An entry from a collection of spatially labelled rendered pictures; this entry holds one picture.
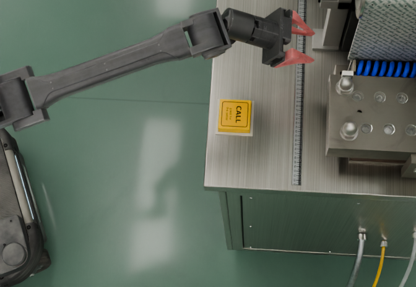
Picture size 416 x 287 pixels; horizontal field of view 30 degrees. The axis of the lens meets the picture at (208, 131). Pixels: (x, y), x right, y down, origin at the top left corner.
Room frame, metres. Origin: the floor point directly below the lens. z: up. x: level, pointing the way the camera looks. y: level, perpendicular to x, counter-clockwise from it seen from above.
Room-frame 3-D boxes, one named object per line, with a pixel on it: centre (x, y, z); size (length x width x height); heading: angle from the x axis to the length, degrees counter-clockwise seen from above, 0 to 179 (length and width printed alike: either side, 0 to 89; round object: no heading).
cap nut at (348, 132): (0.45, -0.28, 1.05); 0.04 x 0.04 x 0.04
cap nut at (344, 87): (0.55, -0.29, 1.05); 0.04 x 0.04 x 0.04
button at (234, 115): (0.57, -0.06, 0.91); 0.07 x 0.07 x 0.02; 77
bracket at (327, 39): (0.71, -0.29, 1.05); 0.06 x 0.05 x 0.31; 77
